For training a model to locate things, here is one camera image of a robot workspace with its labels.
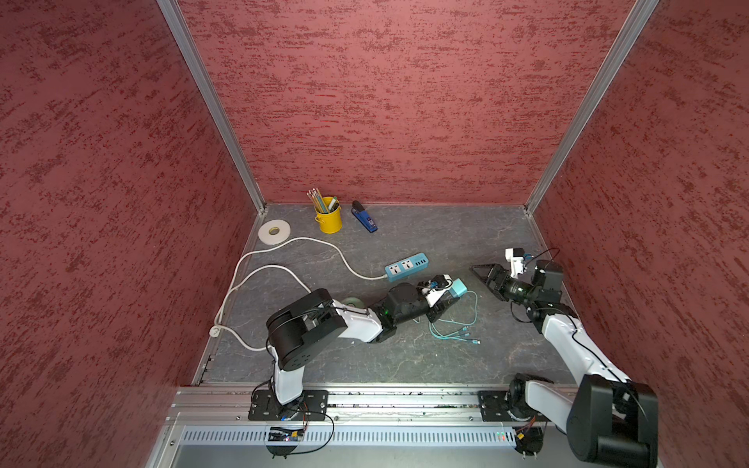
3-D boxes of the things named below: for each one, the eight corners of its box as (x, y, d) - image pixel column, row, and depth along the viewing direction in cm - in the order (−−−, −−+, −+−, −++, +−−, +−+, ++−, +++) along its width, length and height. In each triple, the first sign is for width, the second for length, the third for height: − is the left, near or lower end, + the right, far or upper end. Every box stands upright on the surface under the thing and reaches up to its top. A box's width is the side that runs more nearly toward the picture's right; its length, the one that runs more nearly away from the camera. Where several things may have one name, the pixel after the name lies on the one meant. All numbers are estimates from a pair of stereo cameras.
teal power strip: (388, 283, 100) (389, 278, 97) (383, 271, 103) (383, 266, 101) (430, 267, 104) (431, 262, 102) (423, 256, 107) (424, 251, 105)
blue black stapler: (370, 234, 114) (369, 228, 111) (349, 208, 123) (349, 202, 120) (378, 230, 115) (378, 224, 113) (357, 205, 125) (357, 199, 122)
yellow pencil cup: (318, 233, 113) (313, 214, 105) (321, 216, 119) (316, 197, 110) (340, 233, 113) (337, 214, 105) (342, 217, 119) (340, 197, 110)
